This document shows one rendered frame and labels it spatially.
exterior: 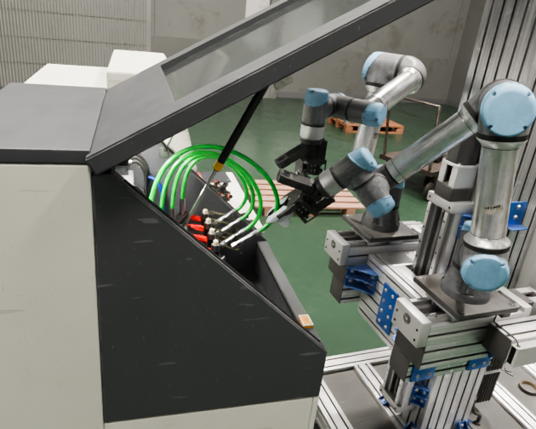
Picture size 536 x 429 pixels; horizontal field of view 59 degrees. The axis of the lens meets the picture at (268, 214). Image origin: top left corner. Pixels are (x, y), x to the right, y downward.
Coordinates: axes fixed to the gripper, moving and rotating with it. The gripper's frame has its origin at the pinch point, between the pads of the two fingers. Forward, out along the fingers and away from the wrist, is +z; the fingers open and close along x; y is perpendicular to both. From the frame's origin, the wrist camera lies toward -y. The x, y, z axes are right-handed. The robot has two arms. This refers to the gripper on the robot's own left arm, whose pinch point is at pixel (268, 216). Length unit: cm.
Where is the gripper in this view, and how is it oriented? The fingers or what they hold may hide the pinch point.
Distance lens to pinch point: 143.7
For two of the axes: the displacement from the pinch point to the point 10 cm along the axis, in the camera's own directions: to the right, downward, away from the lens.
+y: 6.6, 6.3, 4.0
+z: -7.5, 5.0, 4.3
